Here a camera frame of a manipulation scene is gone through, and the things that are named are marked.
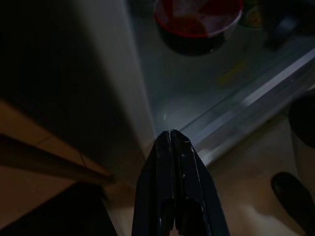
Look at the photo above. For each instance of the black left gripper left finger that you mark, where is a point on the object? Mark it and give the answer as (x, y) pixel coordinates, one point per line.
(155, 186)

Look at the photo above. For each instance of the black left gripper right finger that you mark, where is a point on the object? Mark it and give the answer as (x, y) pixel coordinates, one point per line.
(194, 186)

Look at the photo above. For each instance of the glass fridge shelf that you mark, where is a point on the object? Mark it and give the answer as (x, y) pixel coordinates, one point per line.
(258, 94)

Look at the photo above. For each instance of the grey fridge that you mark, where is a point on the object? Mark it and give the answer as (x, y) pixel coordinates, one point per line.
(110, 73)

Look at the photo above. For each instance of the black robot foot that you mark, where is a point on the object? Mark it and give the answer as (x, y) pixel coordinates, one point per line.
(292, 196)

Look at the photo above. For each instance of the light wooden table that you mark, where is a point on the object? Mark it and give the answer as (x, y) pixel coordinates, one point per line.
(49, 159)

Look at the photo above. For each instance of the red white bowl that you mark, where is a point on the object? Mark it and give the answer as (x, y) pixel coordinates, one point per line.
(197, 22)

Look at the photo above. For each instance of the yellow cup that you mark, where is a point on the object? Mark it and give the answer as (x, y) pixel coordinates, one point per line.
(252, 14)

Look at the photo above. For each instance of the small dark container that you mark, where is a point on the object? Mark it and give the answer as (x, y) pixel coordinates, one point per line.
(283, 27)

